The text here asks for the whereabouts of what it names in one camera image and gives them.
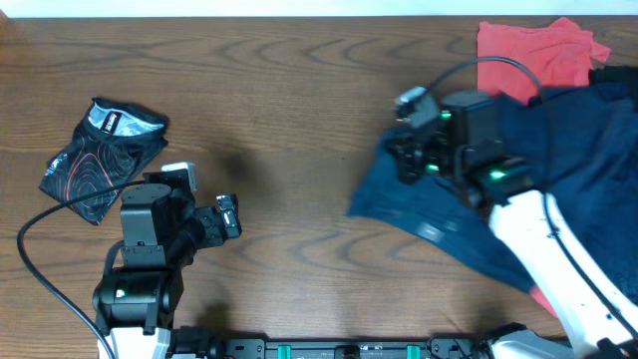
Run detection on navy blue shorts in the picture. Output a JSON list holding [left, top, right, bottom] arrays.
[[348, 83, 637, 301]]

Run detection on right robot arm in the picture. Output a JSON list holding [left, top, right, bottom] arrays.
[[385, 87, 637, 358]]

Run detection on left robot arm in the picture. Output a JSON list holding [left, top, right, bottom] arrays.
[[93, 169, 242, 359]]

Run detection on black patterned folded shirt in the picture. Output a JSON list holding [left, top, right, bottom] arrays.
[[39, 98, 169, 202]]

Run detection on red orange shirt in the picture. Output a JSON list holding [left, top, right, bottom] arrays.
[[477, 17, 611, 103]]

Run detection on black garment at edge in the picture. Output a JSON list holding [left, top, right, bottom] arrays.
[[589, 66, 637, 87]]

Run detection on left black cable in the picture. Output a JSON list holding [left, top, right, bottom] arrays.
[[16, 179, 146, 359]]

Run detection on black cable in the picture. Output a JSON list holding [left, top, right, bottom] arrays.
[[16, 179, 146, 359], [428, 55, 638, 340]]

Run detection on right black cable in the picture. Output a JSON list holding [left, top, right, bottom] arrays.
[[428, 55, 638, 340]]

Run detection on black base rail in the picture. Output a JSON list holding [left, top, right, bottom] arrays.
[[225, 337, 489, 359]]

